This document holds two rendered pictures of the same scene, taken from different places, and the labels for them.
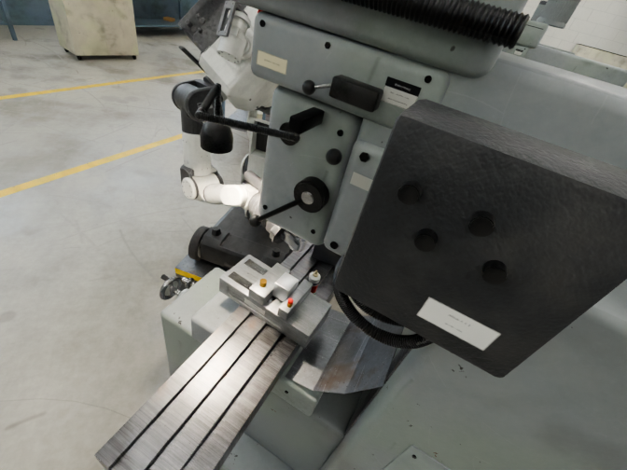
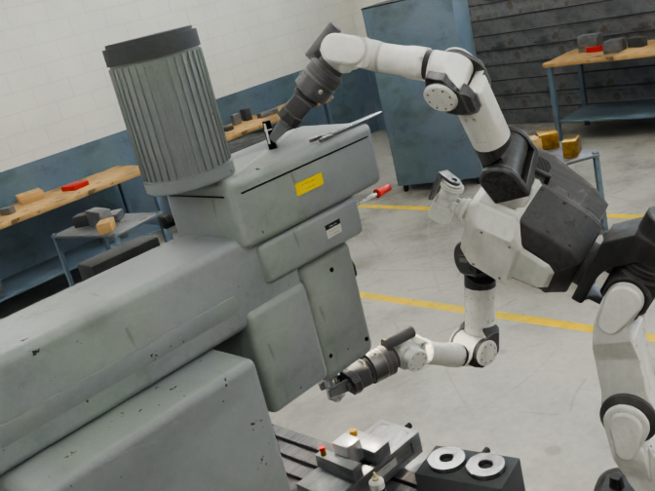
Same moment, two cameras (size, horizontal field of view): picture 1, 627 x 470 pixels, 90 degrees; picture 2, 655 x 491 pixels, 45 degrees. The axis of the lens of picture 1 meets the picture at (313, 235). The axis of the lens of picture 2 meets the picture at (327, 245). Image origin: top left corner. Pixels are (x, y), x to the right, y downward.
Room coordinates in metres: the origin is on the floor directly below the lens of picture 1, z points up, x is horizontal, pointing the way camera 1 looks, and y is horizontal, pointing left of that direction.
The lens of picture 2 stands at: (1.67, -1.57, 2.23)
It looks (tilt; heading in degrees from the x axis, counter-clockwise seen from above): 18 degrees down; 120
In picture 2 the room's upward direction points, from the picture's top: 14 degrees counter-clockwise
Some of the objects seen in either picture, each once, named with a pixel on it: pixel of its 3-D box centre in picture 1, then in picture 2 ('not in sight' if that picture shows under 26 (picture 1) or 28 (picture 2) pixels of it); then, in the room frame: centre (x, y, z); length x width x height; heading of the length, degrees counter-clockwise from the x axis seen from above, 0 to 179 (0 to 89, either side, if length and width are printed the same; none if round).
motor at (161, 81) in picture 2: not in sight; (170, 110); (0.59, -0.20, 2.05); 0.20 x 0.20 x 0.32
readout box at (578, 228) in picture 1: (461, 247); (129, 286); (0.25, -0.14, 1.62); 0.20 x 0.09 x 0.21; 72
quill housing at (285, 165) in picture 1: (318, 161); (312, 306); (0.67, 0.03, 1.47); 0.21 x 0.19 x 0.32; 162
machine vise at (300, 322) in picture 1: (275, 294); (360, 461); (0.67, 0.07, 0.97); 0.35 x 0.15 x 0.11; 69
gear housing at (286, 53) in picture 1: (361, 68); (281, 235); (0.65, 0.00, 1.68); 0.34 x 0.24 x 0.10; 72
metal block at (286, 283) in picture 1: (285, 287); (348, 449); (0.66, 0.04, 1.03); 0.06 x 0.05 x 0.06; 159
